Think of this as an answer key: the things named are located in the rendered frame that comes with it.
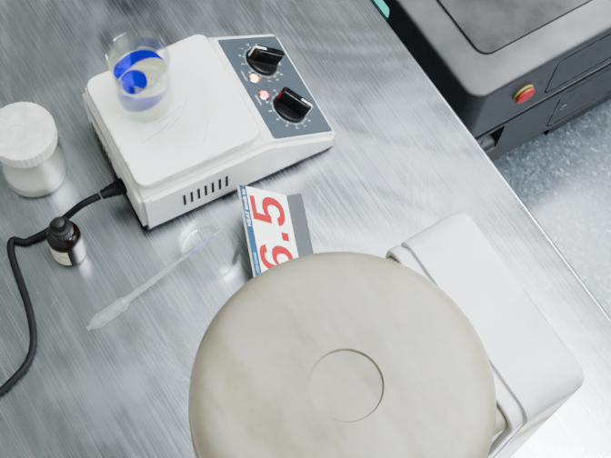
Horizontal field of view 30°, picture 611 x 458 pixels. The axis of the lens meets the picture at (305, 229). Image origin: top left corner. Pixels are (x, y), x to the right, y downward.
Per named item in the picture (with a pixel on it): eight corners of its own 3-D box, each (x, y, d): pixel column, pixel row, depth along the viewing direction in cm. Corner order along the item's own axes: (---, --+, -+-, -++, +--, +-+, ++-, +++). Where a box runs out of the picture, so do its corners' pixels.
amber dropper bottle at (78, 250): (75, 231, 105) (65, 199, 98) (92, 256, 104) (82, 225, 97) (46, 247, 104) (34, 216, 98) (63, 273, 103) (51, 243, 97)
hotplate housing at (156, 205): (274, 45, 114) (275, -1, 106) (336, 150, 109) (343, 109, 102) (67, 134, 109) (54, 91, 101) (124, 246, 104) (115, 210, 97)
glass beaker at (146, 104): (108, 83, 102) (97, 32, 94) (167, 69, 102) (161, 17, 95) (124, 140, 99) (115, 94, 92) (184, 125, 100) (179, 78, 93)
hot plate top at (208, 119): (204, 34, 105) (204, 29, 104) (264, 138, 101) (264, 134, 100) (83, 85, 102) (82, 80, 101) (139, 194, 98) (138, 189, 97)
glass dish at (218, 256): (223, 290, 103) (222, 281, 101) (168, 265, 104) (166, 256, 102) (249, 240, 105) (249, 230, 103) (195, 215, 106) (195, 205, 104)
